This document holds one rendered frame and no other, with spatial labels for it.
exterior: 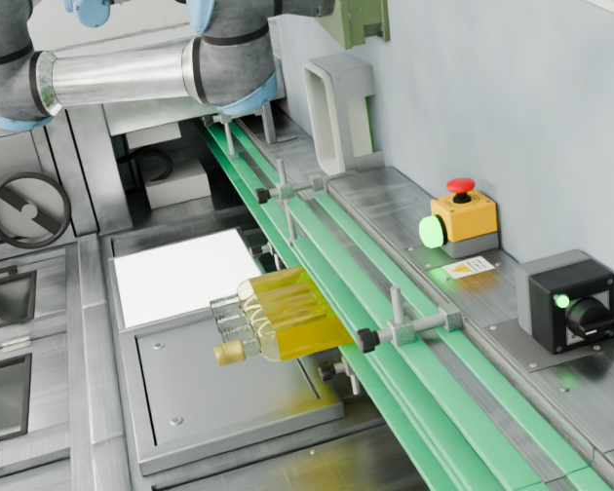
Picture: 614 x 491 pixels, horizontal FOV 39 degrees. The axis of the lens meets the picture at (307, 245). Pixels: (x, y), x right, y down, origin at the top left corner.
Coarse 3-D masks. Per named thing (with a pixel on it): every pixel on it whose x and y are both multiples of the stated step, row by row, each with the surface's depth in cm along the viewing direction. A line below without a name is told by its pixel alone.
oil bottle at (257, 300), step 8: (312, 280) 153; (280, 288) 152; (288, 288) 152; (296, 288) 151; (304, 288) 151; (312, 288) 150; (256, 296) 151; (264, 296) 150; (272, 296) 150; (280, 296) 150; (288, 296) 149; (296, 296) 149; (248, 304) 150; (256, 304) 148; (264, 304) 148; (248, 312) 148; (248, 320) 149
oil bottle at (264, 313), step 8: (304, 296) 148; (312, 296) 147; (320, 296) 147; (272, 304) 147; (280, 304) 146; (288, 304) 146; (296, 304) 145; (304, 304) 145; (312, 304) 145; (320, 304) 144; (256, 312) 145; (264, 312) 145; (272, 312) 144; (280, 312) 144; (288, 312) 143; (256, 320) 143; (264, 320) 143; (256, 328) 143
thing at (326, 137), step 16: (304, 64) 172; (304, 80) 175; (320, 80) 175; (320, 96) 176; (320, 112) 178; (320, 128) 179; (336, 128) 163; (320, 144) 180; (336, 144) 164; (320, 160) 181; (336, 160) 180
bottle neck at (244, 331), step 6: (246, 324) 145; (222, 330) 144; (228, 330) 144; (234, 330) 144; (240, 330) 144; (246, 330) 144; (222, 336) 143; (228, 336) 143; (234, 336) 143; (240, 336) 144; (246, 336) 144
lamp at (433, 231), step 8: (432, 216) 122; (440, 216) 122; (424, 224) 122; (432, 224) 121; (440, 224) 121; (424, 232) 122; (432, 232) 121; (440, 232) 121; (424, 240) 122; (432, 240) 121; (440, 240) 121
